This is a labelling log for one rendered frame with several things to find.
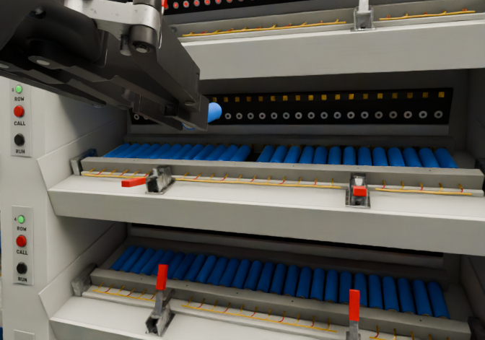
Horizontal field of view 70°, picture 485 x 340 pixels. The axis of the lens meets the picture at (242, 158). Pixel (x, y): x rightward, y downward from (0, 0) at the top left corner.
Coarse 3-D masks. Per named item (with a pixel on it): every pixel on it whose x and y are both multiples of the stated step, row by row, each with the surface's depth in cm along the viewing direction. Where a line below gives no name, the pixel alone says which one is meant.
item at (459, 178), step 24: (96, 168) 55; (120, 168) 54; (144, 168) 52; (192, 168) 50; (216, 168) 49; (240, 168) 48; (264, 168) 47; (288, 168) 46; (312, 168) 45; (336, 168) 44; (360, 168) 44; (384, 168) 43; (408, 168) 43; (432, 168) 42; (456, 168) 41; (432, 192) 40; (456, 192) 39
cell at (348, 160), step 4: (348, 148) 51; (352, 148) 51; (344, 152) 51; (348, 152) 50; (352, 152) 50; (344, 156) 49; (348, 156) 49; (352, 156) 49; (344, 160) 48; (348, 160) 47; (352, 160) 47; (344, 164) 47; (348, 164) 46; (352, 164) 46
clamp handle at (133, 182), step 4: (152, 172) 48; (156, 172) 48; (152, 176) 48; (156, 176) 48; (124, 180) 42; (128, 180) 41; (132, 180) 42; (136, 180) 43; (140, 180) 43; (144, 180) 44; (148, 180) 45; (124, 184) 42; (128, 184) 41; (132, 184) 42; (136, 184) 43; (140, 184) 43
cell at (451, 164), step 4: (440, 148) 48; (436, 152) 48; (440, 152) 47; (444, 152) 47; (448, 152) 47; (436, 156) 48; (440, 156) 46; (444, 156) 46; (448, 156) 46; (440, 160) 46; (444, 160) 45; (448, 160) 44; (452, 160) 44; (440, 164) 45; (444, 164) 44; (448, 164) 44; (452, 164) 43
